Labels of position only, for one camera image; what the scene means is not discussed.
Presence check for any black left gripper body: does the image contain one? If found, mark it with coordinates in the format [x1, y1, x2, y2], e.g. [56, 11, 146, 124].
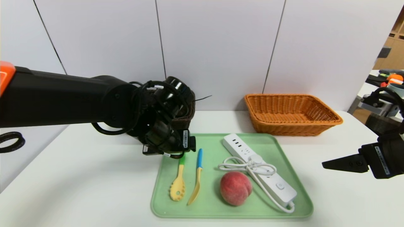
[166, 129, 190, 153]

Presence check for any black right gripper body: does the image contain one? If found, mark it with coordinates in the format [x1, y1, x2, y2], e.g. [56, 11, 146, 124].
[361, 134, 404, 179]

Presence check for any green handled slotted spoon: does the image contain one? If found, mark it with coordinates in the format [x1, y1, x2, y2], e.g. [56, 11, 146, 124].
[170, 154, 187, 201]

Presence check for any red peach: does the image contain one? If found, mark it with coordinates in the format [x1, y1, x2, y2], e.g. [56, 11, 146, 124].
[220, 171, 253, 206]

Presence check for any dark brown wicker basket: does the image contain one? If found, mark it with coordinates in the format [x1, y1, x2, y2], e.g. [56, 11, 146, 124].
[172, 90, 197, 130]

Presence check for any orange wicker basket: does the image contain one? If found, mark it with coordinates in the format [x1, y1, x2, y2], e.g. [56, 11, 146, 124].
[244, 94, 343, 137]

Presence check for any light green plastic tray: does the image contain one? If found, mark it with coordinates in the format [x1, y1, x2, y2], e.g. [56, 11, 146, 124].
[151, 133, 314, 218]

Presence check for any dark woven seat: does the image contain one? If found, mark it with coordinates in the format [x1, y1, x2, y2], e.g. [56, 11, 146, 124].
[366, 113, 402, 137]

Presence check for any grey blue cup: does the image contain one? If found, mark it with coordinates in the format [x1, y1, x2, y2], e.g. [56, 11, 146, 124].
[387, 83, 404, 95]

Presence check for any black gear pile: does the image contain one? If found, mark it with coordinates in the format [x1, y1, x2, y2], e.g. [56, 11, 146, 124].
[366, 69, 404, 87]

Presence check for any wooden shelf unit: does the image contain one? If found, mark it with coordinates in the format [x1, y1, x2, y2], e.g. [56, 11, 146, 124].
[372, 3, 404, 70]

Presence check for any thin black labelled cable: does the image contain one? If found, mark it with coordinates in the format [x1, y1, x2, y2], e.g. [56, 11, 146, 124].
[159, 151, 187, 159]

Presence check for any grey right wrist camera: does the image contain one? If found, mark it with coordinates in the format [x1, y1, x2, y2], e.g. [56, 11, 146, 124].
[360, 95, 401, 118]

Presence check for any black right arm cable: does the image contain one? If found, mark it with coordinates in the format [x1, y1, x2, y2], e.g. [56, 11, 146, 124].
[368, 87, 404, 108]

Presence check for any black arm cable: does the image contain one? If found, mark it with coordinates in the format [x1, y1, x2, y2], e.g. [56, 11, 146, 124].
[91, 80, 190, 136]
[368, 87, 404, 108]

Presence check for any white power strip with cord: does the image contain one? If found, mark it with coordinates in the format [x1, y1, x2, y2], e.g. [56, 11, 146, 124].
[218, 133, 298, 213]

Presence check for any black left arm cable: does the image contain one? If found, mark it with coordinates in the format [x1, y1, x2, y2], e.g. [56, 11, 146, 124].
[91, 80, 190, 136]

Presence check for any black looped cable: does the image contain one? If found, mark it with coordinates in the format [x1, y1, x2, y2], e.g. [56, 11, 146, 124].
[0, 132, 26, 154]

